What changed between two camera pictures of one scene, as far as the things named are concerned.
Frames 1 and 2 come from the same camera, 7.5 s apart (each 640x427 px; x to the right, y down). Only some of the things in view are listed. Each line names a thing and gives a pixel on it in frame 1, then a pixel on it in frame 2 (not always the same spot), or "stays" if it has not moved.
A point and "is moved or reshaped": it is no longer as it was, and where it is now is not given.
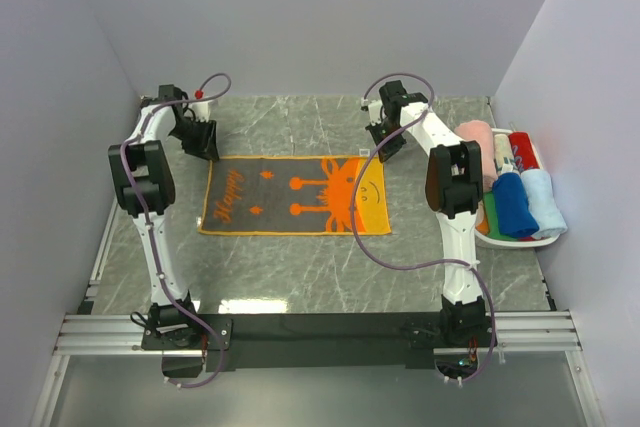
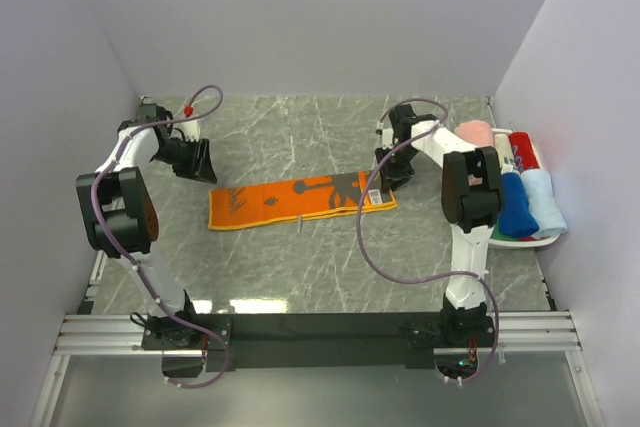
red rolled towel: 523,152 stays
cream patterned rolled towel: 503,148 stays
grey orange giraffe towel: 297,196 is moved or reshaped
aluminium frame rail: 536,333 stays
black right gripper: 384,149 → 393,178
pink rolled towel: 478,131 stays
